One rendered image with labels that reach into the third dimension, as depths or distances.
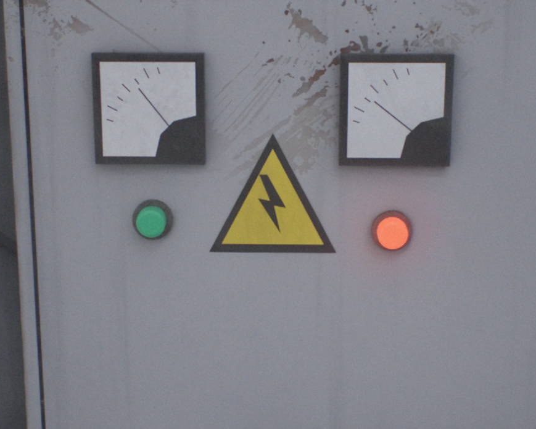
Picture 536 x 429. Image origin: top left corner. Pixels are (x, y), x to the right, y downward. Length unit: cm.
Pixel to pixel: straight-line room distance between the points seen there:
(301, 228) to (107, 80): 18
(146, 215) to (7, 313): 32
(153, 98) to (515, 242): 29
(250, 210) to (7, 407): 40
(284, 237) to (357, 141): 9
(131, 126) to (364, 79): 17
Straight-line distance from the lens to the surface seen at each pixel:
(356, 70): 78
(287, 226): 81
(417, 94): 79
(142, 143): 80
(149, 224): 80
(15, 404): 113
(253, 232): 81
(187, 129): 79
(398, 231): 80
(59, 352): 86
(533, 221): 83
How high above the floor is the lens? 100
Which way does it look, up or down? 14 degrees down
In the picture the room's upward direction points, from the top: straight up
